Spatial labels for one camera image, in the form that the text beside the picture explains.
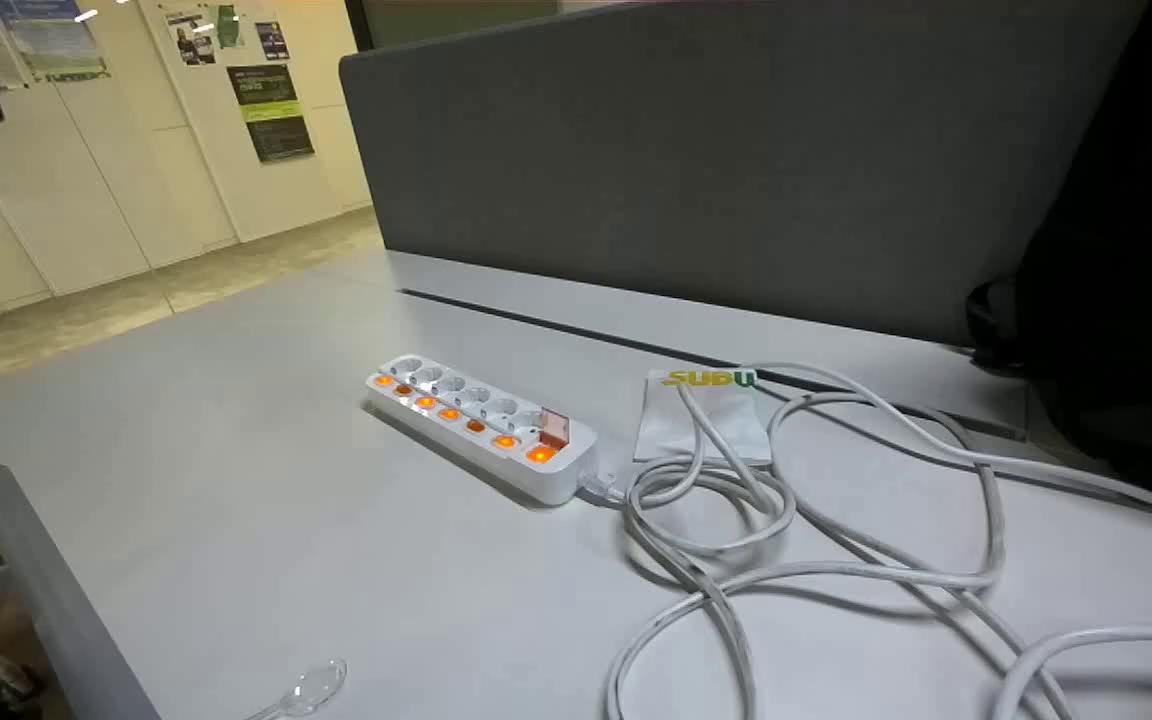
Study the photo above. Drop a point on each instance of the white power strip orange switches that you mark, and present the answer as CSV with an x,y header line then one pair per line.
x,y
478,429

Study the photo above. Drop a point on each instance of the white napkin yellow green print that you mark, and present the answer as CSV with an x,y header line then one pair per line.
x,y
738,419

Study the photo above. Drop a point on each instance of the grey desk partition panel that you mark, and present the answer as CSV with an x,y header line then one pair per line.
x,y
738,145

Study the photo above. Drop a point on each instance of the clear plastic spoon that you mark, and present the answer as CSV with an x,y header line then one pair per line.
x,y
311,689

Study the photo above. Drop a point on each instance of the dark green wall poster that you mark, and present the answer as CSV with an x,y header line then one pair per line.
x,y
268,112

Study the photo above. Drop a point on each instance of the small dark wall notice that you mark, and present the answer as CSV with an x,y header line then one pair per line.
x,y
193,43
268,37

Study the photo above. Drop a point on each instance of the pale blue wall paper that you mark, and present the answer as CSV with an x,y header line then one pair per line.
x,y
56,37

